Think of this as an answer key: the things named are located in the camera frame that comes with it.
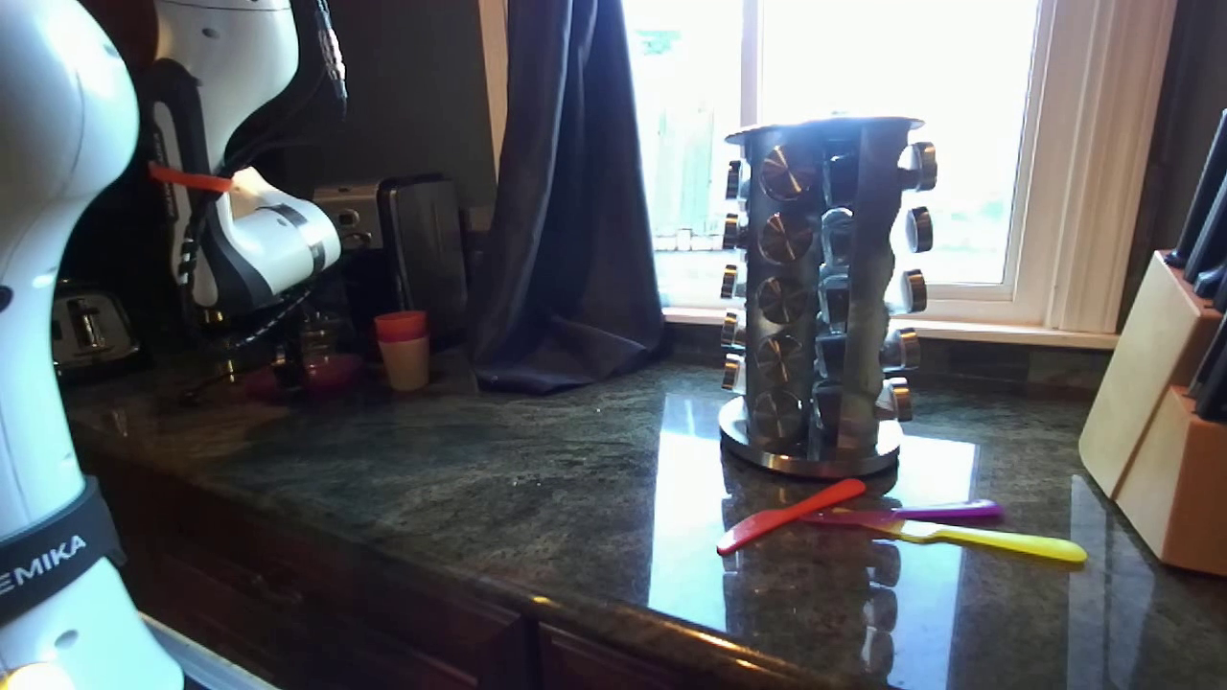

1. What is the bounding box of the metal revolving spice rack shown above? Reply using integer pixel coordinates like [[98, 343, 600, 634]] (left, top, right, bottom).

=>
[[714, 113, 940, 484]]

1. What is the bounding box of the yellow plastic knife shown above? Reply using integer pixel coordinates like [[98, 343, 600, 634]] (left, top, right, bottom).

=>
[[815, 510, 1090, 571]]

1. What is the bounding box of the yellow plastic cup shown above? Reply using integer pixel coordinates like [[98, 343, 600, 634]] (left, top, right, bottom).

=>
[[375, 335, 432, 394]]

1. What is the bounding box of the orange plastic knife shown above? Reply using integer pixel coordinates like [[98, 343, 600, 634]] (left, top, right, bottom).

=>
[[714, 475, 875, 562]]

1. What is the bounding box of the black handled kitchen knife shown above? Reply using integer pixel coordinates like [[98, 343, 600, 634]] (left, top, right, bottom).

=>
[[1161, 107, 1227, 280], [1186, 318, 1227, 426]]

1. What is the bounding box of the purple plastic knife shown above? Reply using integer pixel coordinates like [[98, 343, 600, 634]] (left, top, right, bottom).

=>
[[878, 500, 1008, 531]]

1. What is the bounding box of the orange plastic cup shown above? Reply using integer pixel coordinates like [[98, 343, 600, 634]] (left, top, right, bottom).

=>
[[373, 306, 432, 344]]

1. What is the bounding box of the orange strap on arm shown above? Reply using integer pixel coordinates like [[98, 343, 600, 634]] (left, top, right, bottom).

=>
[[144, 163, 237, 200]]

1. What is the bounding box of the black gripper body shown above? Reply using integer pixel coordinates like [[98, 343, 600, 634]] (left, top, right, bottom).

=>
[[208, 280, 320, 387]]

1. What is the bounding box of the dark grey curtain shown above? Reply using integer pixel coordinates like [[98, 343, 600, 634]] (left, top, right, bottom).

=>
[[467, 0, 672, 401]]

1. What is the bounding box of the wooden knife block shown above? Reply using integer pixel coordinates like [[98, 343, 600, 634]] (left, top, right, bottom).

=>
[[1073, 249, 1227, 581]]

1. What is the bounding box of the silver toaster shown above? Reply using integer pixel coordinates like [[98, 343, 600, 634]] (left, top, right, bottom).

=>
[[48, 287, 144, 378]]

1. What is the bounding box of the white window frame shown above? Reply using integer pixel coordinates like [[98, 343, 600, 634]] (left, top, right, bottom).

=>
[[475, 0, 1179, 352]]

